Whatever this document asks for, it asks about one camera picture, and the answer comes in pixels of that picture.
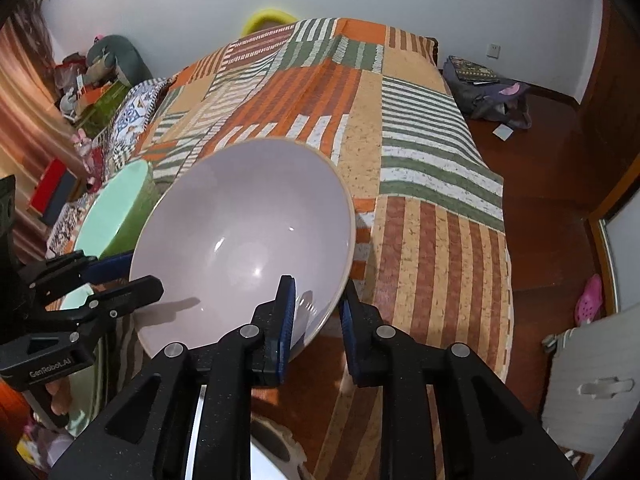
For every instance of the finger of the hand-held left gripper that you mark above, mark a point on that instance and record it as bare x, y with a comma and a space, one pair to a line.
140, 287
115, 265

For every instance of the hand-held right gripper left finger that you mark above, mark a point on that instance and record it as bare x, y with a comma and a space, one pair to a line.
285, 330

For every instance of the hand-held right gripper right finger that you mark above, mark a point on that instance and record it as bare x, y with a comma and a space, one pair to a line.
350, 340

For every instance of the green bowl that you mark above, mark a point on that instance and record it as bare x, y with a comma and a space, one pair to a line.
115, 210

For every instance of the pink bowl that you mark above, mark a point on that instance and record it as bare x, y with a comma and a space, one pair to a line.
240, 225

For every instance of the person's left hand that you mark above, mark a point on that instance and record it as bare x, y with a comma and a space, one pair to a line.
60, 397

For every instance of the red box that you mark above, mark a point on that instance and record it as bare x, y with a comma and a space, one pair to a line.
47, 182

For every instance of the pink bunny toy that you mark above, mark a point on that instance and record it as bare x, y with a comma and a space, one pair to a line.
87, 155

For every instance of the patterned floral quilt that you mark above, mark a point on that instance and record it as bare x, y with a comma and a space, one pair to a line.
130, 110

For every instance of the green storage box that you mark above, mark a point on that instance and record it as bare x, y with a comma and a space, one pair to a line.
105, 107

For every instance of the striped brown curtain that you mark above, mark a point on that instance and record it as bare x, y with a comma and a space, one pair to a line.
25, 110

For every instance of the striped patchwork bedspread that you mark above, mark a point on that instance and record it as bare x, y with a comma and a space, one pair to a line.
425, 160

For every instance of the pink slipper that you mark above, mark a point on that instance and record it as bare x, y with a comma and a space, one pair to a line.
589, 300

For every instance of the white paper sheet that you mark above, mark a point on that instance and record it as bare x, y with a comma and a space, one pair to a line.
503, 131

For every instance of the dark fabric bag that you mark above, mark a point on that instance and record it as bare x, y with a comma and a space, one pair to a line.
480, 90

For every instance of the yellow foam tube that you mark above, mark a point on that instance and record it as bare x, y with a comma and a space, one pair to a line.
265, 15

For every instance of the wooden door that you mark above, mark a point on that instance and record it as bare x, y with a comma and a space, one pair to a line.
610, 110

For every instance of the white wall socket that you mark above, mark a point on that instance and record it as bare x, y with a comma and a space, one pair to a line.
494, 50

